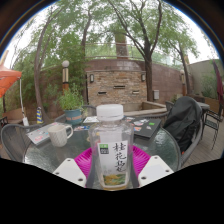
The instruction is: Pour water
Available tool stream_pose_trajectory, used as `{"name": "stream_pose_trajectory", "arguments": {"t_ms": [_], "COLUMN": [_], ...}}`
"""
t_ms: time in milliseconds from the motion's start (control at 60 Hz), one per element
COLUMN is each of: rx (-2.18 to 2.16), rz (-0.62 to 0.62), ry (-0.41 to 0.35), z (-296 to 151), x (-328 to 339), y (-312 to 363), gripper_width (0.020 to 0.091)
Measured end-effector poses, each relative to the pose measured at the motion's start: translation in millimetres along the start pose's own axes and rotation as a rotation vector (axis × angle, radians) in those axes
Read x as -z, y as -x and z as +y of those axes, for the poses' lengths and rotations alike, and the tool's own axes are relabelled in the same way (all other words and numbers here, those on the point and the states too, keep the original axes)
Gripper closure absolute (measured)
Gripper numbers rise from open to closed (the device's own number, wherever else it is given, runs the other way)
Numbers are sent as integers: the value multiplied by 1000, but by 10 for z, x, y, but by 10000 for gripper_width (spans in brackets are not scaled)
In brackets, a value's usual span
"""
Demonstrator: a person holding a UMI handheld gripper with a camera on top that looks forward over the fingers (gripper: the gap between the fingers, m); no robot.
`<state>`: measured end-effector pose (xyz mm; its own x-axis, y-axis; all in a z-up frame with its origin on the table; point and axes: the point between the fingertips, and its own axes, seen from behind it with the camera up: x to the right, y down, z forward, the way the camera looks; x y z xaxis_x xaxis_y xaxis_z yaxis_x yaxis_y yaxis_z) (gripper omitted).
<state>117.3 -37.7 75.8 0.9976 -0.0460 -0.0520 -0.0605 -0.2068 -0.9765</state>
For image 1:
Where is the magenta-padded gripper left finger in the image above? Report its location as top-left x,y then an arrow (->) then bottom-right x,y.
52,146 -> 93,189

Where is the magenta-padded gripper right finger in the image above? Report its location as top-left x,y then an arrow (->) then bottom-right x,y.
131,144 -> 175,188

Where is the clear white-capped drink bottle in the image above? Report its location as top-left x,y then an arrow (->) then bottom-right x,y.
88,103 -> 135,191

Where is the white ribbed mug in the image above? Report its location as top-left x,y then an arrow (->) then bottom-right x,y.
47,123 -> 74,148

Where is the black laptop with stickers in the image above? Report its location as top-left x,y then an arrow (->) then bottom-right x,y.
124,116 -> 163,139

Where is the small blue printed card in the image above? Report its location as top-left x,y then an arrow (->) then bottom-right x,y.
73,124 -> 91,132

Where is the silver laptop with stickers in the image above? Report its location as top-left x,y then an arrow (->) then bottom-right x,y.
25,121 -> 64,146

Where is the black backpack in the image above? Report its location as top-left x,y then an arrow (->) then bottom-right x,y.
163,96 -> 203,154

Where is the blue yellow striped cone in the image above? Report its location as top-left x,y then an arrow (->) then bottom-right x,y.
35,106 -> 44,125

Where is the green plant in blue pot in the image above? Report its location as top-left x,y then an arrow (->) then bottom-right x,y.
54,84 -> 86,126

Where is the dark patio chair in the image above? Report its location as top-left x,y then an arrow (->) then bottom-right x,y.
203,108 -> 224,149

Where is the wooden bench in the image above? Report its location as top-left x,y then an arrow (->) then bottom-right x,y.
3,107 -> 26,126

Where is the round dark patio table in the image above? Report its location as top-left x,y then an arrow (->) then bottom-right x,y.
196,101 -> 211,111

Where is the tree with thin leaning trunk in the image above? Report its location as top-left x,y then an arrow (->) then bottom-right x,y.
13,6 -> 91,123

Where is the tree with dark trunk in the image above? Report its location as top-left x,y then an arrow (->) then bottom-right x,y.
106,0 -> 201,103

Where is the closed maroon umbrella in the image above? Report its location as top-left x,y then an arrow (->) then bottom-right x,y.
213,59 -> 224,108

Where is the orange canopy with white pole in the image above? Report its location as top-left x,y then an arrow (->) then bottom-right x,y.
0,64 -> 30,127

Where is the wooden globe lamp post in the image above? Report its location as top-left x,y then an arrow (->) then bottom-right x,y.
179,69 -> 187,98
61,59 -> 71,93

